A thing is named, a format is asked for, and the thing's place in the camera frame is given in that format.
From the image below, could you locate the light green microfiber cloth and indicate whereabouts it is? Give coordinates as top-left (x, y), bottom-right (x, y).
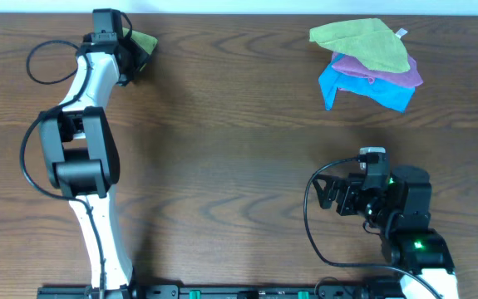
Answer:
top-left (123, 27), bottom-right (158, 71)

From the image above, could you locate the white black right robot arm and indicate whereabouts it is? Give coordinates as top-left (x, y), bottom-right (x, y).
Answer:
top-left (305, 164), bottom-right (459, 298)

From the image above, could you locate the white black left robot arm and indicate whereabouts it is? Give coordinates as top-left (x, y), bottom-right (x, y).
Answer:
top-left (36, 37), bottom-right (155, 298)

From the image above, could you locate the blue cloth in pile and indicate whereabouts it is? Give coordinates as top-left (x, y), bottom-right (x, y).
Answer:
top-left (318, 54), bottom-right (416, 113)

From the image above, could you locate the purple cloth in pile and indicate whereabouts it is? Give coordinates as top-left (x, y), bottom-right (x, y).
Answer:
top-left (332, 52), bottom-right (423, 88)

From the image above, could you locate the olive green cloth on pile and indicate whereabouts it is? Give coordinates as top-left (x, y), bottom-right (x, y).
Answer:
top-left (309, 18), bottom-right (411, 73)

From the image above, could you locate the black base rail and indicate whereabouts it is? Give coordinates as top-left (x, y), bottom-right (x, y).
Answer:
top-left (37, 285), bottom-right (404, 299)

